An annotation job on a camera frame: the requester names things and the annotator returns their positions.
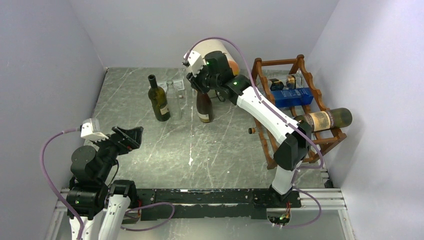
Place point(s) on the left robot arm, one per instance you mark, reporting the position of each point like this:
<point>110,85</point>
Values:
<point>96,208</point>

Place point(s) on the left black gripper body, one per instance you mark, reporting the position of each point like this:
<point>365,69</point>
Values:
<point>112,147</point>

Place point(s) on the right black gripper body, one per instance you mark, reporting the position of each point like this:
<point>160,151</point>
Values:
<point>211,82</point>

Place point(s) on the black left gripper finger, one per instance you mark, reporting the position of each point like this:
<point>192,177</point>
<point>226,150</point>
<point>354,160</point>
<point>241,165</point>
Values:
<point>132,137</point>
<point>117,136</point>

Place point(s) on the green wine bottle tan label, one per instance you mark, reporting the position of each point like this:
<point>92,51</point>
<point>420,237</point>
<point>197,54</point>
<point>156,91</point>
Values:
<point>327,119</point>

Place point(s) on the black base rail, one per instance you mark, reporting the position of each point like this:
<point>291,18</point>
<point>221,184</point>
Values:
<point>254,203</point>

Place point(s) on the gold-foil dark wine bottle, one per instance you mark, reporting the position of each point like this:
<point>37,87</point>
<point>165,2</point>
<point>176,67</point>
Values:
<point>204,107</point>

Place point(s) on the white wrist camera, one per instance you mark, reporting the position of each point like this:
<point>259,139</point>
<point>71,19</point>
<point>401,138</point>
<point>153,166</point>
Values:
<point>193,62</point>
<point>90,130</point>

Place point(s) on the round cream drawer cabinet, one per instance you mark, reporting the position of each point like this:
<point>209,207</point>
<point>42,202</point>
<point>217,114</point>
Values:
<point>212,45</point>

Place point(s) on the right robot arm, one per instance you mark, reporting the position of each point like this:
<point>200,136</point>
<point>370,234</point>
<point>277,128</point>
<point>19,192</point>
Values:
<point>194,120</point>

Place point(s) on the clear square glass bottle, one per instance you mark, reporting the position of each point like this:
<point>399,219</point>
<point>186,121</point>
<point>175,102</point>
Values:
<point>173,101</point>

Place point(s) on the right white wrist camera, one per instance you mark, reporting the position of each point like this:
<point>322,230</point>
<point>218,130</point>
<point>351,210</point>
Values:
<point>193,62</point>

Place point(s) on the blue glass bottle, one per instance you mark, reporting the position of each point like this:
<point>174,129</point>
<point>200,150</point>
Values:
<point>292,97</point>

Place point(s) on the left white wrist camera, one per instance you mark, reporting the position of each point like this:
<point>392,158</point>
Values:
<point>90,130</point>

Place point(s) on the dark green wine bottle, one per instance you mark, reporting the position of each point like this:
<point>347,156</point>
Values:
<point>158,99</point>

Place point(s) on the small clear black-cap bottle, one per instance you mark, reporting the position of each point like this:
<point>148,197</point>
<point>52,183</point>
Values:
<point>287,82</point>

